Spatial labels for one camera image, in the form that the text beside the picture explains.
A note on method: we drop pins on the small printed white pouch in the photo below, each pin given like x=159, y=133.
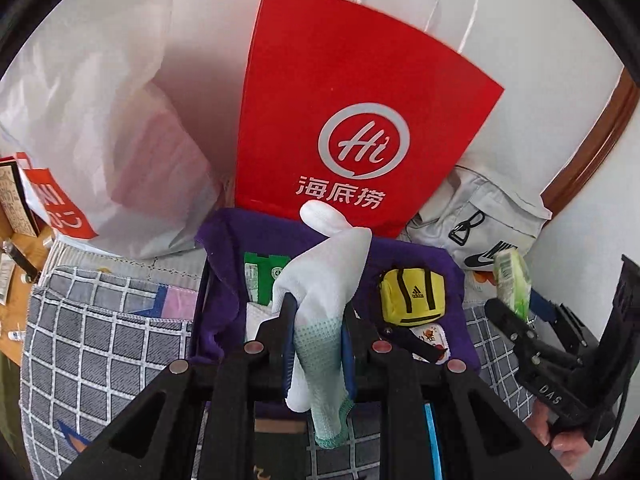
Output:
x=432, y=337

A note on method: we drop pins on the purple towel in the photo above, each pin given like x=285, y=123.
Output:
x=230, y=260

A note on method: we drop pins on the person's right hand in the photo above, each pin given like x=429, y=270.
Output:
x=565, y=447

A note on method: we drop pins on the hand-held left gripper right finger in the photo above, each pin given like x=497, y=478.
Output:
x=349, y=360

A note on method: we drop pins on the grey checked blanket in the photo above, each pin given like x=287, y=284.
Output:
x=100, y=340

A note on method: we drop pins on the brown labelled box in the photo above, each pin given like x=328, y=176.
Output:
x=12, y=200

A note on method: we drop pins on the wooden door frame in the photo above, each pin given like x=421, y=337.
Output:
x=595, y=150

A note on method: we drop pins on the yellow mini bag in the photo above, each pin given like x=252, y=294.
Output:
x=395, y=300

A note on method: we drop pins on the white canvas bag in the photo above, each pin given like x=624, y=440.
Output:
x=490, y=210

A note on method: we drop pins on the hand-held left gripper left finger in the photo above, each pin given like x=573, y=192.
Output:
x=286, y=370

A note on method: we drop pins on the white glove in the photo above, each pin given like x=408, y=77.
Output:
x=325, y=280

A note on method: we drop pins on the blue book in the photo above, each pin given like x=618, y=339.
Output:
x=432, y=440

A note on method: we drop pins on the red paper bag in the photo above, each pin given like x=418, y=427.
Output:
x=310, y=85

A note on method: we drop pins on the white tissue packet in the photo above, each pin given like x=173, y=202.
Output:
x=257, y=317

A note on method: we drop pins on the dark book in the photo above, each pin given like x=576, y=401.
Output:
x=277, y=440

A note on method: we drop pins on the white plastic bag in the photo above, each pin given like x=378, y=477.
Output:
x=100, y=110

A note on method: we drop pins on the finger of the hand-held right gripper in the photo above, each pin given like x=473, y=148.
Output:
x=530, y=355
x=545, y=307

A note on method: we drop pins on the light green packet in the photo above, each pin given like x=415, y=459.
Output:
x=510, y=275

